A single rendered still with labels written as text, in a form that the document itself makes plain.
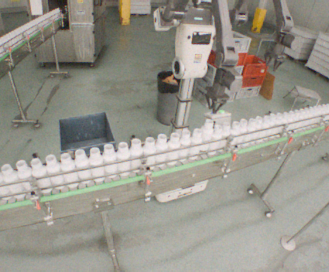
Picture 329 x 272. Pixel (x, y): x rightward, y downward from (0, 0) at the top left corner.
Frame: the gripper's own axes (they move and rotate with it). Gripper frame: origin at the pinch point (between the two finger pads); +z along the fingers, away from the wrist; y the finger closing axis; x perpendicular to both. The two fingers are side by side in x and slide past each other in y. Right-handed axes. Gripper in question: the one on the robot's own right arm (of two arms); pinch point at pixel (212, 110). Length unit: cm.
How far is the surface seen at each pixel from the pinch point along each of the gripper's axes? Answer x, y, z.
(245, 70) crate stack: 207, -182, 73
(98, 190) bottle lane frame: -54, 6, 29
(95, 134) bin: -46, -56, 50
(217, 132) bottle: 5.0, 2.4, 12.5
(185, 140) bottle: -12.4, 1.8, 13.7
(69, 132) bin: -64, -56, 44
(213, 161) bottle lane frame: 5.0, 6.2, 28.5
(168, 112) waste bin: 54, -141, 105
